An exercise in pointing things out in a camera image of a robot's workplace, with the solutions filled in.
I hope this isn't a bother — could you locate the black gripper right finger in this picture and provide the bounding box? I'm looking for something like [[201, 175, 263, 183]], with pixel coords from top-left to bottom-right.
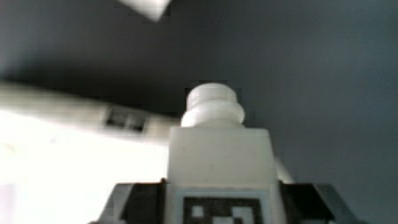
[[279, 183, 361, 224]]

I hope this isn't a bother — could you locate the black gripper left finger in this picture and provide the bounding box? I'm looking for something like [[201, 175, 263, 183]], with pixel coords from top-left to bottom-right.
[[89, 181, 167, 224]]

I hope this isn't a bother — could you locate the white leg with tag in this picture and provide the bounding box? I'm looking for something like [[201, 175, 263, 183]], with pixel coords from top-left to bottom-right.
[[166, 83, 288, 224]]

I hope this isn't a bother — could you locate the white square table top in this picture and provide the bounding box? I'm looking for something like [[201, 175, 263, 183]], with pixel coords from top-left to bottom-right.
[[0, 81, 180, 224]]

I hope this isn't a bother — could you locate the white obstacle fence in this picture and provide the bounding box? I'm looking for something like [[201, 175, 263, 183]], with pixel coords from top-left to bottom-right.
[[118, 0, 173, 21]]

